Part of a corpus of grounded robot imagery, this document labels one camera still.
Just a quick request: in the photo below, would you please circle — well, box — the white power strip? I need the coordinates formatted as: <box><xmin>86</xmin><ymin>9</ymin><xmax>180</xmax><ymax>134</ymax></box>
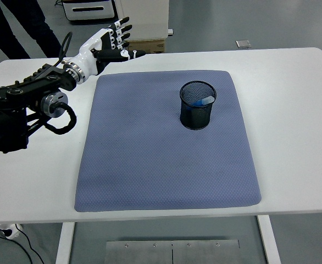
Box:
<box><xmin>0</xmin><ymin>223</ymin><xmax>24</xmax><ymax>239</ymax></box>

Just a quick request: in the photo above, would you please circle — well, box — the white appliance with dark slot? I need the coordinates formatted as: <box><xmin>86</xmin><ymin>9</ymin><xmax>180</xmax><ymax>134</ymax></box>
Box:
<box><xmin>62</xmin><ymin>0</ymin><xmax>117</xmax><ymax>22</ymax></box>

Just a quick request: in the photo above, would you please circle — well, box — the person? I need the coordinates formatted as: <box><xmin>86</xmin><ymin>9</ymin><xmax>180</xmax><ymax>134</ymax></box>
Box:
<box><xmin>0</xmin><ymin>0</ymin><xmax>62</xmax><ymax>59</ymax></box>

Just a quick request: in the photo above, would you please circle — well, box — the blue-grey textured mat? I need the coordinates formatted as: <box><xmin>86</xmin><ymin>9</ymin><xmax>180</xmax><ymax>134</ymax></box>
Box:
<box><xmin>75</xmin><ymin>70</ymin><xmax>263</xmax><ymax>213</ymax></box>

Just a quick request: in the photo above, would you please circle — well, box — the blue marker pen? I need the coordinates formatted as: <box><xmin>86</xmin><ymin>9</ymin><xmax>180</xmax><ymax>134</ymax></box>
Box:
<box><xmin>187</xmin><ymin>96</ymin><xmax>215</xmax><ymax>111</ymax></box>

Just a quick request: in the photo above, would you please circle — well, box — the white table leg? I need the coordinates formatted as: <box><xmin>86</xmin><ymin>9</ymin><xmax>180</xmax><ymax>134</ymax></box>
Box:
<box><xmin>55</xmin><ymin>222</ymin><xmax>76</xmax><ymax>264</ymax></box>
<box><xmin>257</xmin><ymin>214</ymin><xmax>282</xmax><ymax>264</ymax></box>

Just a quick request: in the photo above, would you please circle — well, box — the black mesh pen holder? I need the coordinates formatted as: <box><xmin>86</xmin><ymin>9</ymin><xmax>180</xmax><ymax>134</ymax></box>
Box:
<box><xmin>180</xmin><ymin>80</ymin><xmax>218</xmax><ymax>130</ymax></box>

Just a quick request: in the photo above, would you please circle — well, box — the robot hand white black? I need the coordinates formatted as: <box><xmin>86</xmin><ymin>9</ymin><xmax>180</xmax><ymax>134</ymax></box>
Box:
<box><xmin>72</xmin><ymin>16</ymin><xmax>147</xmax><ymax>77</ymax></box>

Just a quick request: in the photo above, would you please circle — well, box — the white cabinet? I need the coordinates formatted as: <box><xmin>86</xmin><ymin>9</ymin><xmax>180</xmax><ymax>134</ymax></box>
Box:
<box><xmin>116</xmin><ymin>0</ymin><xmax>170</xmax><ymax>41</ymax></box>

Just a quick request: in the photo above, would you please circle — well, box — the black cable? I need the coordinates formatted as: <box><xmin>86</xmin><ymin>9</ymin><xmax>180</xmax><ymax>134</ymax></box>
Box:
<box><xmin>0</xmin><ymin>224</ymin><xmax>45</xmax><ymax>264</ymax></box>

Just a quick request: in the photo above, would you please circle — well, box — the brown cardboard box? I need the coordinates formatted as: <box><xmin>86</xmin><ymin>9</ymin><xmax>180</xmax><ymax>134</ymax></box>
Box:
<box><xmin>125</xmin><ymin>38</ymin><xmax>166</xmax><ymax>54</ymax></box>

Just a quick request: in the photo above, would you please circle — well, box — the grey metal plate with screws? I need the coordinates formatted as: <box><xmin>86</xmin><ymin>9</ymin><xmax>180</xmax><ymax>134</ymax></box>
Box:
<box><xmin>105</xmin><ymin>239</ymin><xmax>241</xmax><ymax>264</ymax></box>

